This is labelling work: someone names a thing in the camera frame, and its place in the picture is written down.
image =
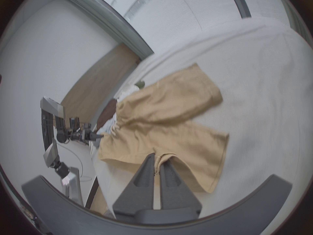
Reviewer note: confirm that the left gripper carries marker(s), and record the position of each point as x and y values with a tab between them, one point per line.
86	136

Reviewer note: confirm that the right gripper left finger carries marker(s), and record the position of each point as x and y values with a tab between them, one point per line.
137	194

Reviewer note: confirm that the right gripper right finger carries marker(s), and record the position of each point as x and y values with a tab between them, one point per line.
178	194

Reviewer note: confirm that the tan shorts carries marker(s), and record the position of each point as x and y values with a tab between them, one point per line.
171	121

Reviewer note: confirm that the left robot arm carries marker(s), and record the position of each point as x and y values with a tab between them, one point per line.
52	106

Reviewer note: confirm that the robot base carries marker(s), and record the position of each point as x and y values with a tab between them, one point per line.
73	187

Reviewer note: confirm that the bed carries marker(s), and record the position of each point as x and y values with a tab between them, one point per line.
256	94

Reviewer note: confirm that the pale grey garment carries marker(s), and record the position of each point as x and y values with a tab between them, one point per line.
108	125

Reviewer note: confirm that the brown garment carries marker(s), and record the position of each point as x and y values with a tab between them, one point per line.
106	114

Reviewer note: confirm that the green garment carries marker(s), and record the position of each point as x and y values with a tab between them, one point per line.
140	84

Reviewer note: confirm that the grey-green curtain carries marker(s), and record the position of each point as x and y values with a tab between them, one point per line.
110	24

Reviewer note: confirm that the window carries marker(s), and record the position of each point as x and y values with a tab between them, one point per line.
171	4

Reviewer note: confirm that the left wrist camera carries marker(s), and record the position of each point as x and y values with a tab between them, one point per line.
87	126

